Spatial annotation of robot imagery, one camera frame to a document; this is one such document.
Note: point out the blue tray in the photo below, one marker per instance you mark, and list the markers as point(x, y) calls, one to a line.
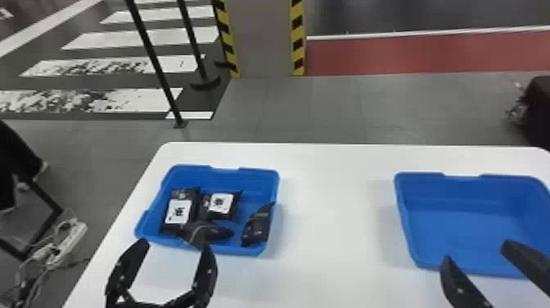
point(253, 189)
point(468, 219)

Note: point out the white power strip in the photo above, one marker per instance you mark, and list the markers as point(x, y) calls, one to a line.
point(64, 241)

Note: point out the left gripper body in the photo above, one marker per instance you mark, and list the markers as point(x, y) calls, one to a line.
point(172, 302)

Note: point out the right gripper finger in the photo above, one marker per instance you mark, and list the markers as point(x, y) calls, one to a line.
point(528, 262)
point(459, 288)

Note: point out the person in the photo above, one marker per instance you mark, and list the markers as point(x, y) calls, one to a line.
point(15, 159)

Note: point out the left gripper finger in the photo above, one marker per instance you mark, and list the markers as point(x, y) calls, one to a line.
point(126, 269)
point(207, 275)

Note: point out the black part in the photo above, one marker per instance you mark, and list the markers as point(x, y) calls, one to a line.
point(180, 210)
point(220, 204)
point(258, 226)
point(204, 232)

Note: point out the yellow black striped post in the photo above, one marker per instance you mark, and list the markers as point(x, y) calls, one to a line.
point(225, 38)
point(297, 38)

